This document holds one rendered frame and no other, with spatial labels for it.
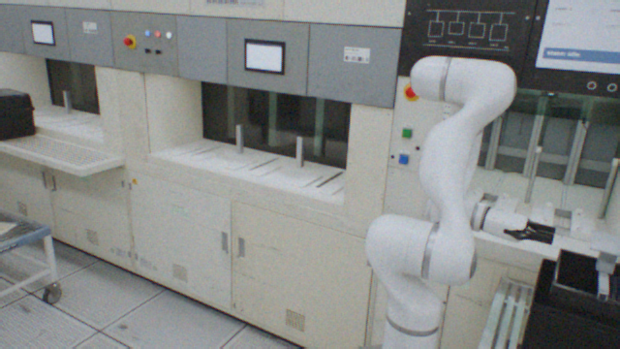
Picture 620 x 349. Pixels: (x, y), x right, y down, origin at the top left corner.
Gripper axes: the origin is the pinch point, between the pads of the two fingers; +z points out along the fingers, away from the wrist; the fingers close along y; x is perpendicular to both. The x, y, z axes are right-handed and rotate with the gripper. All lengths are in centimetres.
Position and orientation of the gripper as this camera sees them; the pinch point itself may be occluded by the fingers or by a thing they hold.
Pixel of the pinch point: (545, 234)
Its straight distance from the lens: 138.4
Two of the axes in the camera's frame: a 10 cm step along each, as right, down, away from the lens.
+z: 8.5, 2.1, -4.9
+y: -5.3, 2.6, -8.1
